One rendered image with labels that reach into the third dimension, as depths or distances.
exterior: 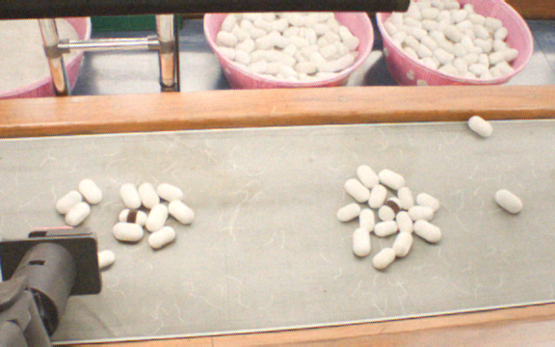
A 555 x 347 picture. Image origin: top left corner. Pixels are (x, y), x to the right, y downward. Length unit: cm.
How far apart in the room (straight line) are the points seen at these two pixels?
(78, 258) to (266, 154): 31
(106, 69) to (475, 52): 61
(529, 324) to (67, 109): 65
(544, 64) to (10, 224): 95
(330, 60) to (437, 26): 21
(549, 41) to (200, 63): 67
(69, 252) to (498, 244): 52
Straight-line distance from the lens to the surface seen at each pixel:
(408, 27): 110
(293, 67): 99
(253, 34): 103
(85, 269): 68
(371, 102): 91
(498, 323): 76
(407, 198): 82
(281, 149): 86
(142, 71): 106
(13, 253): 68
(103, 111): 88
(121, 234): 76
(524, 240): 87
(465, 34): 113
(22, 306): 51
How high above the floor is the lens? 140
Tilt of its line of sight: 52 degrees down
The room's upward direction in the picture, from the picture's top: 8 degrees clockwise
